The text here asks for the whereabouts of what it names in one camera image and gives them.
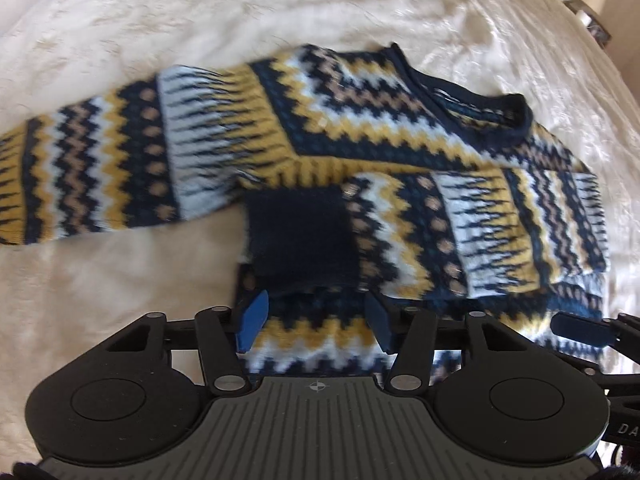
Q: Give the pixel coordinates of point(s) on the navy yellow patterned knit sweater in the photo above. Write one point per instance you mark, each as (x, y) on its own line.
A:
(357, 174)

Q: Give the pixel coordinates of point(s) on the cream floral bedspread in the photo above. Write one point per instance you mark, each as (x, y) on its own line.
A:
(61, 298)

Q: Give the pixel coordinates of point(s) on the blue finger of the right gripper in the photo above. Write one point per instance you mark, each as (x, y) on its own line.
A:
(584, 330)

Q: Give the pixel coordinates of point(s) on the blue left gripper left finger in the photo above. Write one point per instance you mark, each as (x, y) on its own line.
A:
(249, 316)

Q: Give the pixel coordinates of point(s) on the framed photo right side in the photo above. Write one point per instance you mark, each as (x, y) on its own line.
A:
(598, 32)

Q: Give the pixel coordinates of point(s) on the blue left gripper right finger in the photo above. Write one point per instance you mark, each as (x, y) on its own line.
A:
(383, 318)

